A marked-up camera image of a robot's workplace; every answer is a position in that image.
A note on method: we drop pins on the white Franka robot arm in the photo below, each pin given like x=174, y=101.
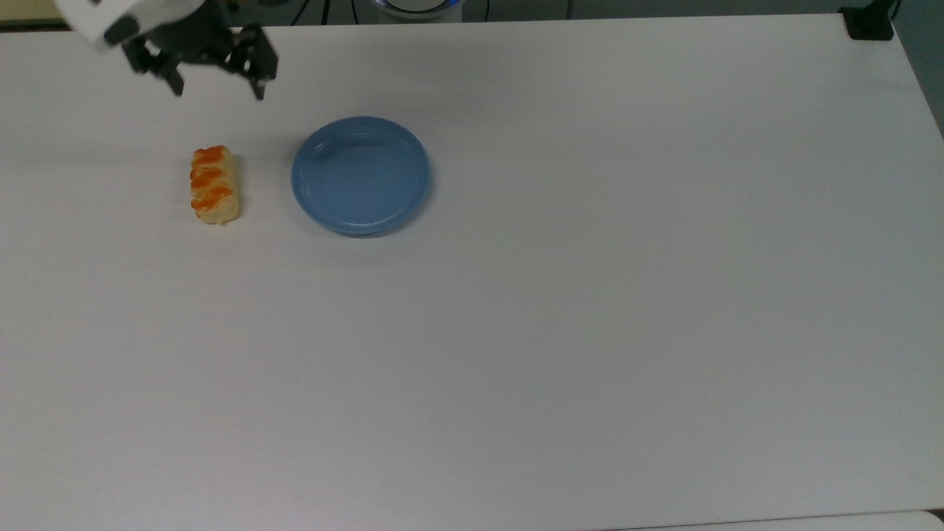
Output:
x=88, y=16

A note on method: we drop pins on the black table clamp mount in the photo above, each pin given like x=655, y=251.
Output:
x=869, y=21

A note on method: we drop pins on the blue round plate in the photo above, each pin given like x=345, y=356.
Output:
x=361, y=175

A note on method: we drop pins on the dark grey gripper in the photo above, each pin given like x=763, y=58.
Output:
x=192, y=31

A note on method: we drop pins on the bread roll with orange stripes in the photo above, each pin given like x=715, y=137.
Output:
x=214, y=185

